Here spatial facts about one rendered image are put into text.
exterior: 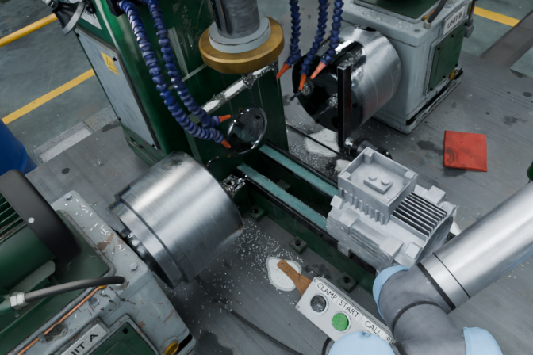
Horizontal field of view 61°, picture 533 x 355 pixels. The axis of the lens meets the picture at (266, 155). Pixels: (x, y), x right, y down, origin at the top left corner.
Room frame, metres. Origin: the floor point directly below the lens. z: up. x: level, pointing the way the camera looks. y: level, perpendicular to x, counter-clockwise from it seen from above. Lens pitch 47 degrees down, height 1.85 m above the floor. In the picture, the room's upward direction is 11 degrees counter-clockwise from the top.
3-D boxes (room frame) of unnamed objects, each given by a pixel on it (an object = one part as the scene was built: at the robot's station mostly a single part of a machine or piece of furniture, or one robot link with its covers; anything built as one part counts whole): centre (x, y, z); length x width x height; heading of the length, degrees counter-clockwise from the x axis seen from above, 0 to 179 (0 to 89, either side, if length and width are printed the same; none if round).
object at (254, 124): (0.88, 0.04, 1.02); 0.15 x 0.02 x 0.15; 128
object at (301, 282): (0.51, -0.04, 0.80); 0.21 x 0.05 x 0.01; 34
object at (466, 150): (0.85, -0.59, 0.80); 0.15 x 0.12 x 0.01; 156
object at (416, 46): (1.17, -0.49, 0.99); 0.35 x 0.31 x 0.37; 128
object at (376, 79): (1.01, -0.28, 1.04); 0.41 x 0.25 x 0.25; 128
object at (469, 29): (1.17, -0.66, 1.07); 0.08 x 0.07 x 0.20; 38
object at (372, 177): (0.55, -0.21, 1.11); 0.12 x 0.11 x 0.07; 38
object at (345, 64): (0.78, -0.20, 1.12); 0.04 x 0.03 x 0.26; 38
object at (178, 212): (0.59, 0.26, 1.04); 0.37 x 0.25 x 0.25; 128
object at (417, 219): (0.52, -0.23, 1.01); 0.20 x 0.19 x 0.19; 38
